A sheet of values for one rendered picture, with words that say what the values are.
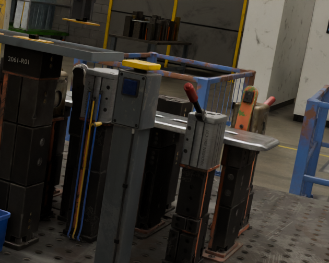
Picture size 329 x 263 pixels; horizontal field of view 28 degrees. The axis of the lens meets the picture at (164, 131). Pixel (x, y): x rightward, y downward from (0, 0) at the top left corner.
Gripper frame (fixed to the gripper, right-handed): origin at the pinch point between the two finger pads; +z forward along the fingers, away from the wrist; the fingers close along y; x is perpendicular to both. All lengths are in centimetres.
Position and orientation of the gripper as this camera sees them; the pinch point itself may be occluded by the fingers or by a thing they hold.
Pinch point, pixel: (83, 2)
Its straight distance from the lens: 138.3
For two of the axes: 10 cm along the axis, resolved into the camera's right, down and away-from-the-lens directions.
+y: 6.7, -0.3, 7.4
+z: -1.5, 9.7, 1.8
